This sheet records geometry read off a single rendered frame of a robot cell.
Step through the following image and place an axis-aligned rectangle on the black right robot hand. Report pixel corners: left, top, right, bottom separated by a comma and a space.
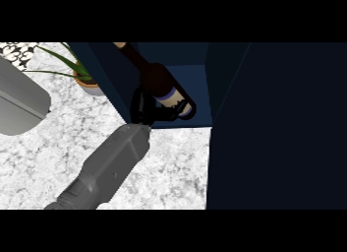
130, 85, 197, 127

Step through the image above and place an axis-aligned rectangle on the dark wine bottle pale label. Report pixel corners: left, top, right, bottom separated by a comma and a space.
112, 41, 196, 118

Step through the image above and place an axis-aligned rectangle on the dark blue cabinet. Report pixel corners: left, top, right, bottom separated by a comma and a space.
65, 41, 252, 129

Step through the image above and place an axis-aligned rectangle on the dark blue cabinet door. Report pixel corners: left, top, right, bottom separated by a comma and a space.
205, 41, 347, 211

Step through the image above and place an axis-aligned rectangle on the green plant in terracotta pot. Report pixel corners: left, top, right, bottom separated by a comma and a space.
22, 41, 106, 96

